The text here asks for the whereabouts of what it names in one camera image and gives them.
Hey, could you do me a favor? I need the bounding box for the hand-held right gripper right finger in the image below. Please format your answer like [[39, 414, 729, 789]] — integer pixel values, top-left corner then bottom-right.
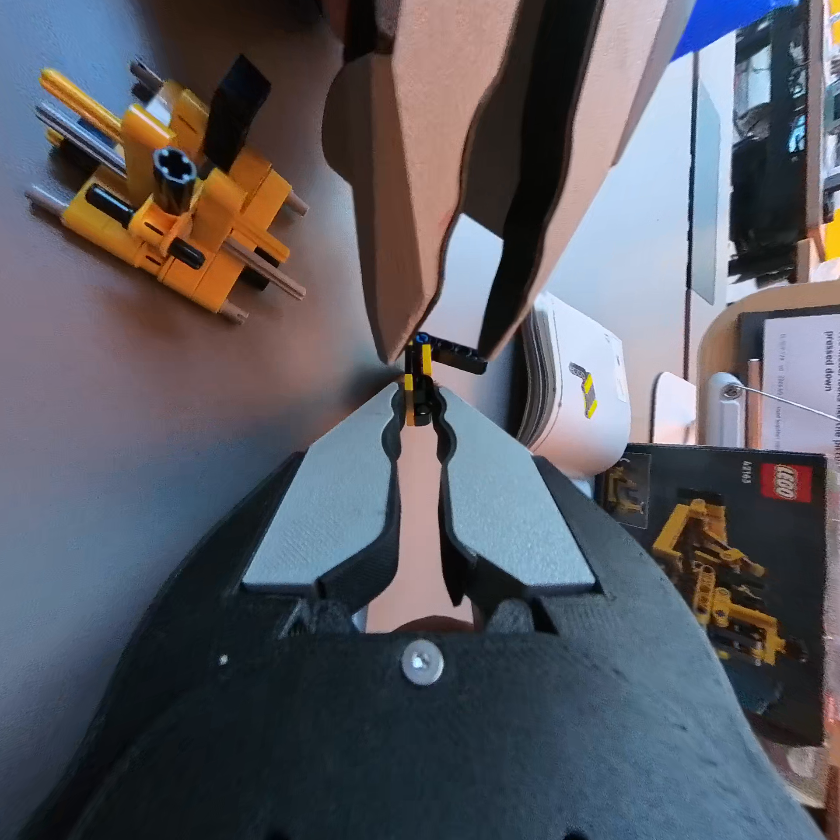
[[430, 386, 597, 608]]

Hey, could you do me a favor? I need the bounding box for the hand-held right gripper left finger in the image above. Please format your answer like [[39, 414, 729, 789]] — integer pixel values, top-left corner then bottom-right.
[[241, 384, 403, 614]]

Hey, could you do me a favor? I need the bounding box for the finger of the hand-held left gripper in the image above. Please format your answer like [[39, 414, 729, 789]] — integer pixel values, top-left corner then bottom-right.
[[323, 0, 549, 365], [478, 0, 698, 361]]

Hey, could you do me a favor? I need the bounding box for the small yellow black lego assembly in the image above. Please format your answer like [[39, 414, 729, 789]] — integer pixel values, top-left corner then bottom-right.
[[403, 331, 490, 427]]

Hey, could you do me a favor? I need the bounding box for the lego instruction booklet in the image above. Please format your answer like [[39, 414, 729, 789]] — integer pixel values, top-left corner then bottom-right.
[[515, 292, 632, 480]]

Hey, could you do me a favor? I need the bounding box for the black lego box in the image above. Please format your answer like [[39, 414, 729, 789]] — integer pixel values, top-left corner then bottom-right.
[[594, 443, 829, 749]]

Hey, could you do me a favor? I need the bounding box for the yellow lego vehicle chassis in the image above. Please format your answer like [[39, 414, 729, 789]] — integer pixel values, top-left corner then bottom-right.
[[25, 54, 309, 326]]

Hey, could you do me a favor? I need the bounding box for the blue plastic bin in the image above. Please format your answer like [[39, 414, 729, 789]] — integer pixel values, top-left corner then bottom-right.
[[671, 0, 791, 63]]

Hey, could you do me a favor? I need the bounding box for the silver panel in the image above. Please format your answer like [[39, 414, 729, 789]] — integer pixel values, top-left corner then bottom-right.
[[682, 56, 723, 306]]

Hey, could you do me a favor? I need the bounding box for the black equipment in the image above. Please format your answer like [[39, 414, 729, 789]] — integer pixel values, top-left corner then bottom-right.
[[730, 7, 811, 283]]

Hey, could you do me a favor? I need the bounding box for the white flat stand base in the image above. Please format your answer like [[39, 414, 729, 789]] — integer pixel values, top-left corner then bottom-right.
[[655, 371, 698, 445]]

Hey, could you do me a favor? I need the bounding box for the white clamp device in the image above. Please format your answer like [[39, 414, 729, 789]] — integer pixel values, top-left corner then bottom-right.
[[699, 371, 747, 448]]

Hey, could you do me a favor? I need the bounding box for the wooden board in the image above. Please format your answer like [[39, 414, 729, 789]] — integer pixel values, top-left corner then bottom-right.
[[696, 282, 840, 454]]

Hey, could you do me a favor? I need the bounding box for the white printed sheet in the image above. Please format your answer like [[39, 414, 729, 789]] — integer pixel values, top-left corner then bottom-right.
[[763, 314, 840, 454]]

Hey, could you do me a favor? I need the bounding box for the thin grey cable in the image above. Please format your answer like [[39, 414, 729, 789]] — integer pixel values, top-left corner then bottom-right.
[[734, 386, 840, 422]]

